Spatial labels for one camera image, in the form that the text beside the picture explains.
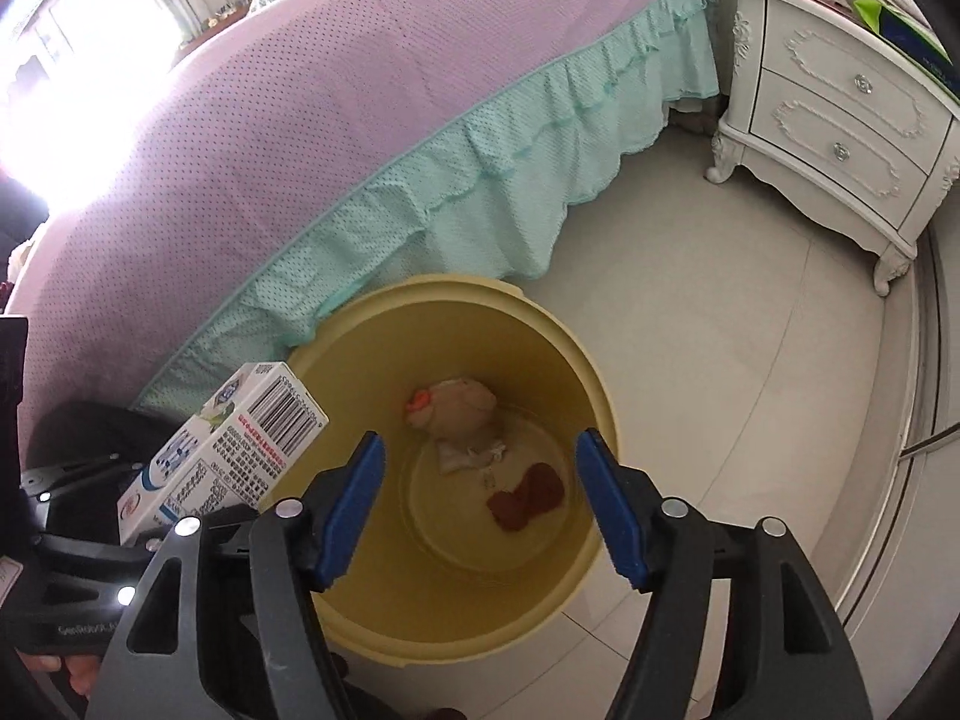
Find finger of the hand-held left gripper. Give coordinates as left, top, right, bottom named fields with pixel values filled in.
left=21, top=454, right=151, bottom=502
left=30, top=504, right=260, bottom=567

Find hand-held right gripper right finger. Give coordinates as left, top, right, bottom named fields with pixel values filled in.
left=574, top=427, right=875, bottom=720

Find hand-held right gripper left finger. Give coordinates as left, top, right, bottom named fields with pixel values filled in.
left=90, top=431, right=388, bottom=720

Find white and blue milk carton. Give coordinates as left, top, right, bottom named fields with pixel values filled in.
left=118, top=361, right=331, bottom=547

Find person's left hand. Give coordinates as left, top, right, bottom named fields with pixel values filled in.
left=19, top=651, right=104, bottom=700

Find red-brown wrapper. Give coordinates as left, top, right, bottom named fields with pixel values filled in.
left=487, top=463, right=565, bottom=532

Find crumpled beige tissue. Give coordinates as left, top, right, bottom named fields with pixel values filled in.
left=409, top=377, right=512, bottom=475

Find white wardrobe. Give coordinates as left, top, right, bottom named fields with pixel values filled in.
left=821, top=165, right=960, bottom=720

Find bed with purple sheet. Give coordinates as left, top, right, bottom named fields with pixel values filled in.
left=0, top=0, right=725, bottom=466

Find white carved nightstand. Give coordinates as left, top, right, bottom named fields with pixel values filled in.
left=705, top=0, right=960, bottom=297

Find bright green packet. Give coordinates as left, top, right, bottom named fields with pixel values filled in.
left=851, top=0, right=901, bottom=35

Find books on nightstand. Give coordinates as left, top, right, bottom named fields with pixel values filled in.
left=877, top=4, right=952, bottom=67

